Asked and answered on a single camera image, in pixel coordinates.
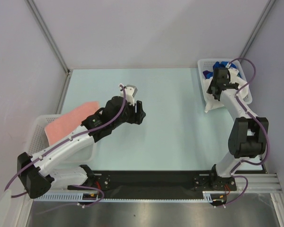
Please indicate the aluminium rail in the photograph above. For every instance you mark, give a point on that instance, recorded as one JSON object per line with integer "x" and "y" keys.
{"x": 258, "y": 183}

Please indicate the white towel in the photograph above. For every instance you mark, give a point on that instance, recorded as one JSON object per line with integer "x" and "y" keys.
{"x": 211, "y": 103}

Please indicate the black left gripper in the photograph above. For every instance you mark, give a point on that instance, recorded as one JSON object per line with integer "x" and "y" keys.
{"x": 137, "y": 117}

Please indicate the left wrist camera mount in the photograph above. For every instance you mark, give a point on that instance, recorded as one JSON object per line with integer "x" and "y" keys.
{"x": 129, "y": 92}

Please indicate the aluminium frame post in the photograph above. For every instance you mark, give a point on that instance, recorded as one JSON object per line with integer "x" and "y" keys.
{"x": 47, "y": 34}
{"x": 258, "y": 26}

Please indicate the left aluminium frame post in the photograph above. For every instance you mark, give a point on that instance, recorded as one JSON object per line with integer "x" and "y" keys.
{"x": 47, "y": 34}

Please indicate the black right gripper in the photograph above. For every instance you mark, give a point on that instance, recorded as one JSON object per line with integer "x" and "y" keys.
{"x": 224, "y": 85}

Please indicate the white basket with towels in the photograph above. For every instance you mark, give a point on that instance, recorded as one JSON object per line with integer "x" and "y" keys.
{"x": 205, "y": 68}

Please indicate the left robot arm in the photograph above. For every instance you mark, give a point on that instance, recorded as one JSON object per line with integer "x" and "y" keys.
{"x": 38, "y": 173}

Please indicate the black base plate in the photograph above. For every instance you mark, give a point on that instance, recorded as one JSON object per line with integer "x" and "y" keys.
{"x": 162, "y": 185}

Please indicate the pink towel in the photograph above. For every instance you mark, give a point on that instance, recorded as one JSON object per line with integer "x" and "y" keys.
{"x": 65, "y": 124}

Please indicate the empty white perforated basket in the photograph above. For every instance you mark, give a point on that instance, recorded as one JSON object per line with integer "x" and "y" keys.
{"x": 37, "y": 141}

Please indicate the grey slotted cable duct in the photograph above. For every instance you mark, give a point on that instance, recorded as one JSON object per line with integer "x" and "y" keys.
{"x": 70, "y": 196}

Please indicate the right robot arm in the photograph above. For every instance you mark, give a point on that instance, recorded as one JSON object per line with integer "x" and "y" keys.
{"x": 248, "y": 138}

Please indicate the right aluminium frame post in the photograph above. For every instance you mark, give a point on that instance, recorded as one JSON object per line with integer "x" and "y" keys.
{"x": 258, "y": 26}

